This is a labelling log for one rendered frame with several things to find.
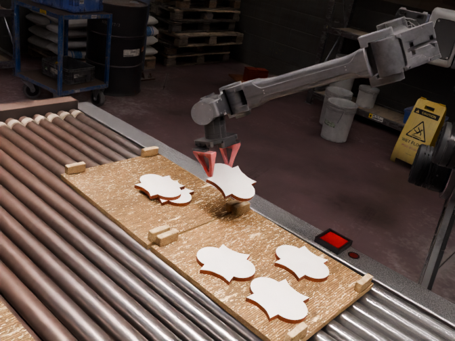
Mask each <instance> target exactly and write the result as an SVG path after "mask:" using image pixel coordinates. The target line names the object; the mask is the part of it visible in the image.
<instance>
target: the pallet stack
mask: <svg viewBox="0 0 455 341"><path fill-rule="evenodd" d="M228 1H230V5H229V7H224V6H222V3H223V0H204V1H198V0H150V5H151V7H150V11H149V12H150V13H149V16H152V17H154V18H156V19H157V20H158V23H157V24H155V25H152V26H154V27H155V28H156V29H157V30H158V31H159V32H158V34H157V35H155V36H154V37H155V38H157V39H158V42H156V43H155V44H153V45H149V46H151V47H153V48H155V50H157V51H158V53H156V54H154V55H153V56H155V57H156V60H164V61H163V62H164V64H162V65H163V66H166V67H170V66H189V65H197V64H210V63H218V62H226V61H228V60H229V56H230V55H229V53H230V51H229V48H230V45H239V44H242V40H243V36H244V34H242V33H239V32H235V31H234V28H235V23H236V22H239V19H240V17H239V14H240V11H238V10H237V9H240V2H241V0H228ZM224 12H228V13H229V14H228V19H227V18H224V17H223V13H224ZM222 22H225V23H224V28H222V27H220V26H218V24H219V23H222ZM222 36H232V37H231V39H228V38H225V37H222ZM216 45H218V46H219V47H214V46H216ZM215 54H220V55H219V57H218V58H219V59H218V60H204V57H205V56H209V55H215ZM191 57H192V62H180V63H176V60H175V59H176V58H191Z"/></svg>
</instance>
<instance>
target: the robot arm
mask: <svg viewBox="0 0 455 341"><path fill-rule="evenodd" d="M421 16H422V17H421ZM423 17H424V18H423ZM426 21H427V15H426V14H424V13H420V12H414V11H410V10H406V9H399V10H397V13H396V15H395V19H394V20H390V21H388V22H385V23H382V24H379V25H377V26H376V27H377V31H375V32H371V33H369V34H366V35H363V36H360V37H358V38H357V39H358V41H359V44H360V49H358V50H357V51H355V52H353V53H351V54H349V55H346V56H343V57H341V58H337V59H333V60H330V61H327V62H323V63H320V64H316V65H313V66H309V67H306V68H302V69H300V70H295V71H293V72H289V73H286V74H282V75H279V76H275V77H271V78H256V79H253V80H249V81H246V82H243V83H242V82H241V81H238V82H235V83H231V84H228V85H225V86H222V87H220V88H219V91H220V95H215V94H214V92H212V93H210V94H209V95H206V96H204V97H202V98H200V101H199V102H198V103H196V104H194V105H193V107H192V110H191V116H192V119H193V121H194V122H195V123H197V124H199V125H204V135H205V137H202V138H200V139H196V140H194V143H195V145H197V146H198V147H195V148H193V154H194V155H195V157H196V158H197V159H198V161H199V162H200V163H201V165H202V167H203V169H204V170H205V172H206V174H207V176H208V177H212V176H213V171H214V166H215V158H216V152H213V151H210V150H209V148H208V147H213V146H214V145H218V148H219V149H220V151H221V155H222V157H223V161H224V163H225V164H226V165H228V166H230V167H232V165H233V163H234V159H235V157H236V154H237V152H238V150H239V148H240V140H237V138H238V137H237V133H226V125H225V115H226V114H227V115H228V116H229V118H233V117H236V119H237V118H241V117H244V116H247V115H249V114H251V110H252V109H253V108H255V107H258V106H261V105H263V104H264V103H266V102H267V101H269V100H271V99H275V98H278V97H282V96H285V95H290V94H293V93H298V92H301V91H305V90H308V89H313V88H316V87H321V86H324V85H328V84H331V83H336V82H339V81H343V80H347V79H351V78H369V81H370V86H371V88H374V87H379V86H382V85H387V84H390V83H395V82H397V81H401V80H403V79H405V76H404V71H407V70H409V69H412V68H415V67H417V66H420V65H423V64H426V63H428V62H431V61H433V60H436V59H439V58H441V54H440V52H439V47H438V44H437V41H436V35H435V29H434V24H433V22H427V23H425V22H426ZM226 148H231V149H232V154H231V157H230V162H228V157H227V150H226ZM203 156H206V157H207V158H208V159H209V169H208V167H207V164H206V162H205V161H204V158H203Z"/></svg>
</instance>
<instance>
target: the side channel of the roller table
mask: <svg viewBox="0 0 455 341"><path fill-rule="evenodd" d="M71 109H75V110H78V100H77V99H75V98H73V97H71V96H65V97H55V98H49V99H38V100H33V101H23V102H17V103H11V104H1V105H0V121H1V122H4V123H5V121H6V120H7V119H8V118H13V119H14V120H19V118H20V117H22V116H27V117H28V118H32V117H33V116H34V115H35V114H39V115H41V116H44V115H46V113H48V112H51V113H53V114H57V113H58V112H59V111H61V110H63V111H65V112H69V110H71Z"/></svg>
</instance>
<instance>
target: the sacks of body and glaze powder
mask: <svg viewBox="0 0 455 341"><path fill-rule="evenodd" d="M30 11H32V13H29V14H28V15H26V19H27V20H29V21H31V22H32V23H34V24H35V25H33V26H31V27H30V28H28V30H29V31H30V32H31V33H33V34H34V35H32V36H31V37H29V38H28V42H29V43H28V56H30V57H31V58H40V57H43V58H50V57H57V56H58V19H57V18H53V17H51V16H48V15H45V14H42V13H39V12H36V11H34V10H31V9H30ZM157 23H158V20H157V19H156V18H154V17H152V16H149V18H148V23H147V40H146V55H145V63H144V69H153V68H155V63H156V57H155V56H153V55H154V54H156V53H158V51H157V50H155V48H153V47H151V46H149V45H153V44H155V43H156V42H158V39H157V38H155V37H154V36H155V35H157V34H158V32H159V31H158V30H157V29H156V28H155V27H154V26H152V25H155V24H157ZM86 26H87V19H78V20H68V56H70V57H72V58H75V59H77V60H80V61H82V62H86V59H85V55H86V45H87V29H86ZM63 56H64V25H63Z"/></svg>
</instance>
